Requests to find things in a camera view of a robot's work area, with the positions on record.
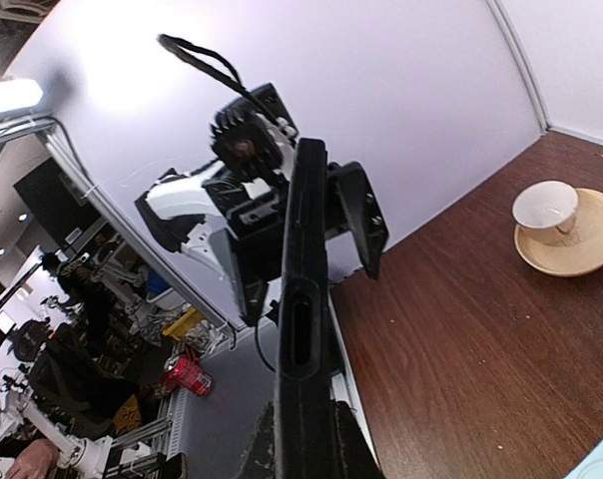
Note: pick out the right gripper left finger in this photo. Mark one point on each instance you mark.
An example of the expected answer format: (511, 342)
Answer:
(260, 458)

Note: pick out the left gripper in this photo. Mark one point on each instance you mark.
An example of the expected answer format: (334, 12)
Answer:
(312, 205)

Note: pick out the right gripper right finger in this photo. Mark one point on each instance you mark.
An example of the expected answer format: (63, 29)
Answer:
(354, 457)

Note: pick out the black cased phone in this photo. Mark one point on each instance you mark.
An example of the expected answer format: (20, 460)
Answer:
(305, 440)

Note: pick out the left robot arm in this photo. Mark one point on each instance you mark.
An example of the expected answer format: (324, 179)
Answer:
(211, 218)

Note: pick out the red drink can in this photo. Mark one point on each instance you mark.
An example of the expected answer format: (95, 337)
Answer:
(183, 372)

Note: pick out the white teacup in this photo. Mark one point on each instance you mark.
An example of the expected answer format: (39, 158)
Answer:
(546, 211)

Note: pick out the beige saucer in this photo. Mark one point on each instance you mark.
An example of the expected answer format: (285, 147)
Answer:
(578, 253)

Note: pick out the aluminium front rail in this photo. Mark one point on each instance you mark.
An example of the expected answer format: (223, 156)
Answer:
(344, 385)

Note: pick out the left aluminium post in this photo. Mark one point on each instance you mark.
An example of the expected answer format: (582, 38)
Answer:
(197, 284)

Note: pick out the aluminium post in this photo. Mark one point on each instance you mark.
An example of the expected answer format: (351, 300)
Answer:
(197, 284)
(522, 62)

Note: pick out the right aluminium post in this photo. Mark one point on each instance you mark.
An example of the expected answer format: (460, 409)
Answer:
(522, 62)

